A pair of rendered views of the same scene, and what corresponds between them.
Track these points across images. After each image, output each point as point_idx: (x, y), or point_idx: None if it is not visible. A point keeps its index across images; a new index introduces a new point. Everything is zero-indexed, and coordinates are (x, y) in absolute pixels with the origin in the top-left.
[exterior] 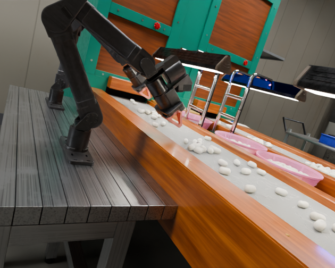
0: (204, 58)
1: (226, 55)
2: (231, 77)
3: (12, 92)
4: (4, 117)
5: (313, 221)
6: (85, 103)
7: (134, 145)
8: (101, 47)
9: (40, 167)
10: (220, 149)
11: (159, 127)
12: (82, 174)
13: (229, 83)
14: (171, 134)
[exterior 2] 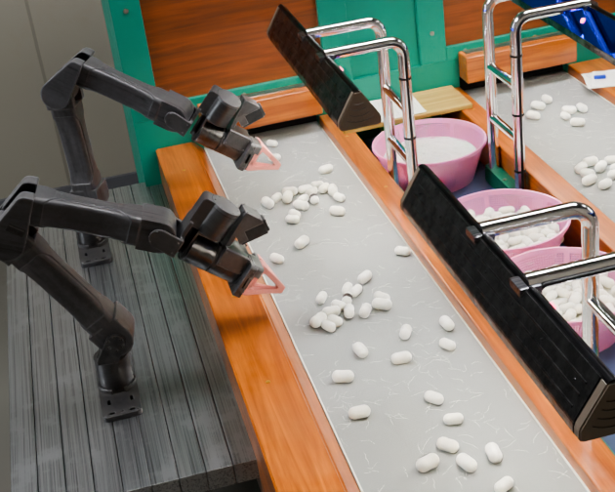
0: (327, 88)
1: (351, 93)
2: (484, 20)
3: None
4: (10, 344)
5: (441, 452)
6: (97, 326)
7: (219, 343)
8: (152, 51)
9: (65, 442)
10: (388, 301)
11: (291, 258)
12: (121, 438)
13: (486, 38)
14: (306, 279)
